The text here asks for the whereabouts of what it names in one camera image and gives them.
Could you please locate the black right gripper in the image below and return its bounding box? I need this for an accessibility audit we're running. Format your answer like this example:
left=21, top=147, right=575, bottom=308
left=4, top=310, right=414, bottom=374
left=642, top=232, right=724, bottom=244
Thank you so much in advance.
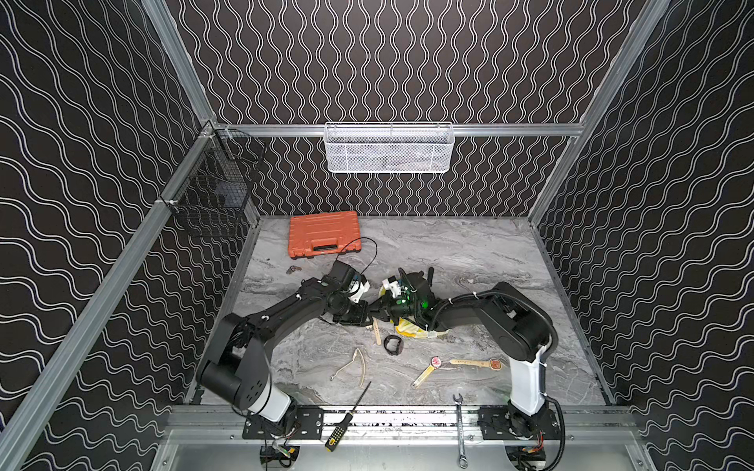
left=367, top=290, right=421, bottom=325

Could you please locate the yellow green white towel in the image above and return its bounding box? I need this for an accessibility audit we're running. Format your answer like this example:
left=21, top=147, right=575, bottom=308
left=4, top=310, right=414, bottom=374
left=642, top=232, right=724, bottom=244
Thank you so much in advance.
left=395, top=318, right=448, bottom=339

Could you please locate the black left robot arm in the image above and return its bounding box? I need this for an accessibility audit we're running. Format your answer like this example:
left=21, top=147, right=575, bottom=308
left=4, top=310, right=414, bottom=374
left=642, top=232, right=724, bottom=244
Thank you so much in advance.
left=196, top=261, right=370, bottom=423

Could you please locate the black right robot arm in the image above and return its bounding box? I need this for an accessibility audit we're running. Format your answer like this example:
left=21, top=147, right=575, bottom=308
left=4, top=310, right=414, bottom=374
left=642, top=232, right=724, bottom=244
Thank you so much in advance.
left=369, top=269, right=559, bottom=439

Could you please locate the red plastic tool case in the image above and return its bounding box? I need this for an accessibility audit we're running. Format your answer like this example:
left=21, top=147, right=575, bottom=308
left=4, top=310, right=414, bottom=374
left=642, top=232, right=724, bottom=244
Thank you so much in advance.
left=288, top=211, right=362, bottom=259

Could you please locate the black yellow screwdriver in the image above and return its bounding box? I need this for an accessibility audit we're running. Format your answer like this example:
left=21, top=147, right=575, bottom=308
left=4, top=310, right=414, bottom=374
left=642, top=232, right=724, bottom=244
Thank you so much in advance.
left=325, top=382, right=372, bottom=451

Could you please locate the silver combination wrench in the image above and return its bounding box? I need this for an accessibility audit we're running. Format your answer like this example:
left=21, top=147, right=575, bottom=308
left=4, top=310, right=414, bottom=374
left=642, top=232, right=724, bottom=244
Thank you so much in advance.
left=453, top=394, right=469, bottom=470

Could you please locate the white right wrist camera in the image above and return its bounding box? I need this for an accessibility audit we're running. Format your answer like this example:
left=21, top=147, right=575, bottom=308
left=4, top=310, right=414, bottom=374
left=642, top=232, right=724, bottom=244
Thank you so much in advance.
left=380, top=276, right=403, bottom=298

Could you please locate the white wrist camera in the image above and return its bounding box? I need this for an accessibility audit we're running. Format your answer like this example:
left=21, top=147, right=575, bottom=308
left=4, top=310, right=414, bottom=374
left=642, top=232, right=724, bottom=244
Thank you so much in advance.
left=347, top=278, right=370, bottom=304
left=380, top=276, right=403, bottom=298

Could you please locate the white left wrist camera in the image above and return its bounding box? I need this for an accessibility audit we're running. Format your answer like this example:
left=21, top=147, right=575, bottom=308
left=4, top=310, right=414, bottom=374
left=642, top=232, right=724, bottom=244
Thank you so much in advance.
left=347, top=278, right=370, bottom=304

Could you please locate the yellow strap red dial watch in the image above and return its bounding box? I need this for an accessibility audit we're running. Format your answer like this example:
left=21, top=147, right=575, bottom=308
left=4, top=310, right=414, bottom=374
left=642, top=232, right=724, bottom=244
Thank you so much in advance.
left=412, top=356, right=442, bottom=389

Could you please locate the orange strap watch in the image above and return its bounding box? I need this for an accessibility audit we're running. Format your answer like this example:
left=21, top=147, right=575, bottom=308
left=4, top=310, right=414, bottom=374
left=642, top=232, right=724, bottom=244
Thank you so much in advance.
left=450, top=359, right=503, bottom=371

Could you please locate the black wire basket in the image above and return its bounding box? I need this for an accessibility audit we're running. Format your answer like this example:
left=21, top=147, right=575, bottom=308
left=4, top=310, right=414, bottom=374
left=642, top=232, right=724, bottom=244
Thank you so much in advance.
left=168, top=128, right=269, bottom=239

